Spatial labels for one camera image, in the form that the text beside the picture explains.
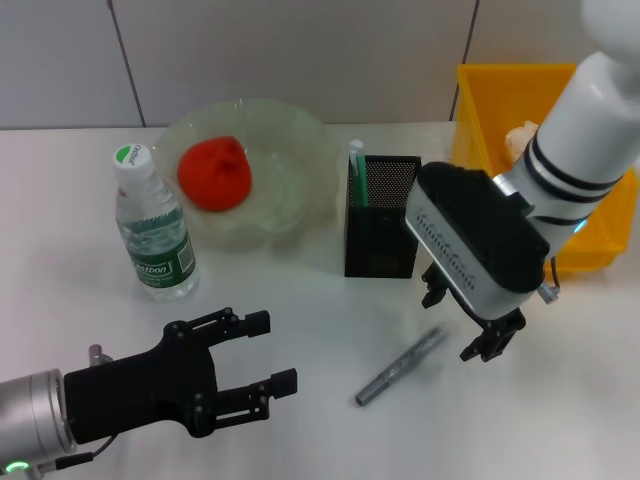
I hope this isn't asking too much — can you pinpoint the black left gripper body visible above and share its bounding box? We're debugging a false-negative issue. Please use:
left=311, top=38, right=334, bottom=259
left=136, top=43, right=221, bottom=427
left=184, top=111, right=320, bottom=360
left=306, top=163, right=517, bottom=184
left=63, top=321, right=221, bottom=446

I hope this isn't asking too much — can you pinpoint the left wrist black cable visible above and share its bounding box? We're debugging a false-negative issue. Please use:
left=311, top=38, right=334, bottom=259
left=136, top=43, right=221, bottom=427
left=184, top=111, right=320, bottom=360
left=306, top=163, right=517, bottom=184
left=37, top=433, right=119, bottom=472

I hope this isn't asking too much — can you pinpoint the white paper ball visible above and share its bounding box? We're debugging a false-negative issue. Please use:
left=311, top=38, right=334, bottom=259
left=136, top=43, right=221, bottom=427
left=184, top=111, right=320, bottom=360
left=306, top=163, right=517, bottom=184
left=504, top=119, right=542, bottom=160

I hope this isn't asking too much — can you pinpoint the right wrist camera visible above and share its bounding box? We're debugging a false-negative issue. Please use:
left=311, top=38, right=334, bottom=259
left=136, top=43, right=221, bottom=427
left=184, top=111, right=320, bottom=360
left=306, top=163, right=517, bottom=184
left=403, top=160, right=550, bottom=321

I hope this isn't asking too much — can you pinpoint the left wrist silver plug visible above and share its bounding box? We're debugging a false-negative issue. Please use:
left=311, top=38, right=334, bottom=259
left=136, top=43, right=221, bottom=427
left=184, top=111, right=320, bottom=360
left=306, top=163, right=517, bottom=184
left=88, top=343, right=114, bottom=367

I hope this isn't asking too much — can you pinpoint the red tomato-shaped object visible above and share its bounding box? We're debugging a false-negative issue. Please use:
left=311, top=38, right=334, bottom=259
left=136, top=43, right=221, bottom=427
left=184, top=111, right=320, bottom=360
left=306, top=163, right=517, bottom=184
left=177, top=135, right=253, bottom=214

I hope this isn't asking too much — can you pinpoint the grey marker pen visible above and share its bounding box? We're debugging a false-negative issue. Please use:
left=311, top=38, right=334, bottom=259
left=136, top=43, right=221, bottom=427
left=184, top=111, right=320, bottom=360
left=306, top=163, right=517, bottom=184
left=354, top=327, right=449, bottom=408

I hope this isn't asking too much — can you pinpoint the yellow plastic bin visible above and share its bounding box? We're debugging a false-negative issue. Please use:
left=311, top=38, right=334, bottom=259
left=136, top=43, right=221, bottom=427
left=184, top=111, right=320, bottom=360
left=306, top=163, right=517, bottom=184
left=452, top=62, right=640, bottom=274

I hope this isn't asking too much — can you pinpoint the black mesh pen holder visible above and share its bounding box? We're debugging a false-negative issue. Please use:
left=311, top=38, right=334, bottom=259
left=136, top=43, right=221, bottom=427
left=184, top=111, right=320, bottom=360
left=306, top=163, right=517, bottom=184
left=344, top=154, right=426, bottom=279

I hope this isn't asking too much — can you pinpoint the clear green-label water bottle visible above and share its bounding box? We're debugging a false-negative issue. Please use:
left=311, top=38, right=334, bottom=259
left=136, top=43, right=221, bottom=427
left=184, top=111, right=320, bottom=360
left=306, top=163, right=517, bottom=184
left=110, top=142, right=201, bottom=303

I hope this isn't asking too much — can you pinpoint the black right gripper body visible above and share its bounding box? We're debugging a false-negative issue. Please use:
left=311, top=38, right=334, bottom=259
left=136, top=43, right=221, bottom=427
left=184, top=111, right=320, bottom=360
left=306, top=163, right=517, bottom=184
left=468, top=305, right=528, bottom=337

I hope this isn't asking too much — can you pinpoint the green glass fruit plate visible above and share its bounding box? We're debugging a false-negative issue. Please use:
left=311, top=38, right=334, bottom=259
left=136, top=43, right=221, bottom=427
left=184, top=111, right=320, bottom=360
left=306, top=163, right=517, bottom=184
left=152, top=97, right=342, bottom=252

